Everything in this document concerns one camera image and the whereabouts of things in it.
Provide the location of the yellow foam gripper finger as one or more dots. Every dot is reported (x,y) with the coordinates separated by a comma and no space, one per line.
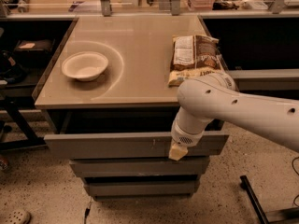
(177,151)

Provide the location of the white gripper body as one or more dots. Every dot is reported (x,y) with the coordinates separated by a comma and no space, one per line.
(184,136)

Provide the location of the grey top drawer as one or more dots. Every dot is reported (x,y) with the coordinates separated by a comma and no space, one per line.
(109,145)

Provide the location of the grey drawer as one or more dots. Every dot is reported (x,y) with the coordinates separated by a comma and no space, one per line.
(109,145)
(141,188)
(139,167)

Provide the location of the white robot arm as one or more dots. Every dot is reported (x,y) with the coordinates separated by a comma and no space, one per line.
(215,96)

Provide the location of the grey middle drawer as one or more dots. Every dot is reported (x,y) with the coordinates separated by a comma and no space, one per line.
(139,167)

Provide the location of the grey bottom drawer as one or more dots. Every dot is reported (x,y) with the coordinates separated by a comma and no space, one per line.
(141,188)

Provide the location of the grey drawer cabinet desk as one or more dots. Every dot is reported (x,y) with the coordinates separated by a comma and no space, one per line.
(131,95)

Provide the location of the brown yellow snack bag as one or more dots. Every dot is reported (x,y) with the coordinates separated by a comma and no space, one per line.
(193,56)

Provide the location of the white paper bowl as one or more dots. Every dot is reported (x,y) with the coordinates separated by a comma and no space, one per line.
(85,65)

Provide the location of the white perforated clog shoe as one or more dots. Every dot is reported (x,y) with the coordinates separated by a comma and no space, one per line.
(17,217)

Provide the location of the black box with label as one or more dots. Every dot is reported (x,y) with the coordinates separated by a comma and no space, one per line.
(33,49)

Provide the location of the grey metal upright post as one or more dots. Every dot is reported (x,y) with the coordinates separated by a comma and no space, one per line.
(106,8)

